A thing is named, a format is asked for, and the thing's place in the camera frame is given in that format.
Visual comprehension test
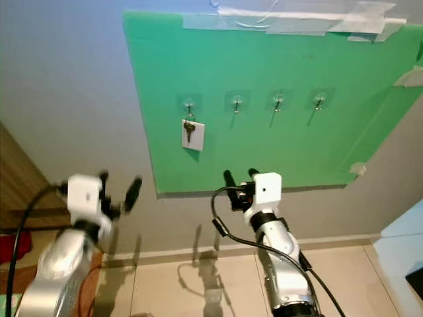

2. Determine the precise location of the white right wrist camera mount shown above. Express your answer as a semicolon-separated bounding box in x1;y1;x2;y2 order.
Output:
243;172;283;217

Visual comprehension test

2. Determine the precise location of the white cabinet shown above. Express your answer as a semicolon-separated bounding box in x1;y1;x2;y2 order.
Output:
372;200;423;301

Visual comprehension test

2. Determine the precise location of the wooden door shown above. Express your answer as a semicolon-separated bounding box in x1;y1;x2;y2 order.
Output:
0;124;70;232

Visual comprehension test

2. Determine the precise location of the clear adhesive wall hook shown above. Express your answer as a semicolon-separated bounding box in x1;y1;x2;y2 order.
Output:
178;94;201;123
308;89;332;112
267;90;290;113
225;92;249;115

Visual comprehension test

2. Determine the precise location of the red cloth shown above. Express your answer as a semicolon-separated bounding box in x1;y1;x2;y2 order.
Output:
0;231;34;265

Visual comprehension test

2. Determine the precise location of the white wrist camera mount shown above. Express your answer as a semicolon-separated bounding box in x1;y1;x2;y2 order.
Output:
243;172;283;217
67;173;105;227

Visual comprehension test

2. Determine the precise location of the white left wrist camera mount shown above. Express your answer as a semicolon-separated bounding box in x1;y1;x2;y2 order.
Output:
67;173;105;227

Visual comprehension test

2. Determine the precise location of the black flat object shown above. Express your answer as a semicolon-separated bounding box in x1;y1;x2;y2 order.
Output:
405;266;423;299

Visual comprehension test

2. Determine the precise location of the green wall board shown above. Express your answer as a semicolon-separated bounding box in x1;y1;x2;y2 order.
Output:
123;10;423;198

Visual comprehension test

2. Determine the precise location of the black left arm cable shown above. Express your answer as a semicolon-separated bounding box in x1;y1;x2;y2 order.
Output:
5;184;70;317

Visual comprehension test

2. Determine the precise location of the small clear tape piece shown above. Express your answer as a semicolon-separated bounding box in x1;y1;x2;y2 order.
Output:
349;162;368;178

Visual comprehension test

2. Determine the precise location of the clear tape strip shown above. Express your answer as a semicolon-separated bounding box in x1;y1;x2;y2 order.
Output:
182;0;407;44

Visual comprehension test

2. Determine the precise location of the key with white tag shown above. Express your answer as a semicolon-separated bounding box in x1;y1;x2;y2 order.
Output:
180;116;206;153

